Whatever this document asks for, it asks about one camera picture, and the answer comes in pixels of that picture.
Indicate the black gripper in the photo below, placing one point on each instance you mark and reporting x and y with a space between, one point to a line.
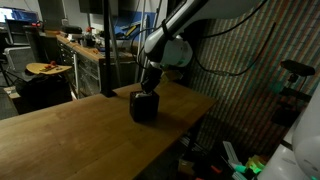
152 78

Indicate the black mesh box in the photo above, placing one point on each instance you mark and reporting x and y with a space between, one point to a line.
144 107

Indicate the silver aluminium bar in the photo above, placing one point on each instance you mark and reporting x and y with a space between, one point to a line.
138 50

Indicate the black vertical pole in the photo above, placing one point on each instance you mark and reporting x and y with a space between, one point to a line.
107 50

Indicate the wooden workbench with drawers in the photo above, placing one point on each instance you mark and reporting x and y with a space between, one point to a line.
86 63

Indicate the black case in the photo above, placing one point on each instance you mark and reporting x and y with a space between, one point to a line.
71 29

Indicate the small red object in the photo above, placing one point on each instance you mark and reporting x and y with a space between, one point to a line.
52 63

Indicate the round wooden stool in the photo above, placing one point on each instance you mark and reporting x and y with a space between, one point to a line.
46 69

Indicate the white flat strip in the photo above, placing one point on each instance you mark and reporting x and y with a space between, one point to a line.
230 151

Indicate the small orange tool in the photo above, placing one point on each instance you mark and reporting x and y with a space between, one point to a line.
216 169

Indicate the green yellow plastic toy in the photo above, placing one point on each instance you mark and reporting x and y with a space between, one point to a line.
255 165

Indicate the grey mesh office chair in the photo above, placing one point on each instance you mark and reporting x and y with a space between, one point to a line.
18 56

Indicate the lit computer monitor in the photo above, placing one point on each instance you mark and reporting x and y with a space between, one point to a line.
16 15

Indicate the tan wrist camera box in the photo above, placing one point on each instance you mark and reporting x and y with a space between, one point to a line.
173 75

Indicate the blue wall panel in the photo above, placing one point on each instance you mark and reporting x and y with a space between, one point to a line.
120 20

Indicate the black metal table frame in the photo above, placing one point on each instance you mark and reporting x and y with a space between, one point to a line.
193 136

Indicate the dark wall screen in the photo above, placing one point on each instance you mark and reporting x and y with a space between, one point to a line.
90 6

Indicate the black camera on stand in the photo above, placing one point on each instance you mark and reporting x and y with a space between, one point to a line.
297 67

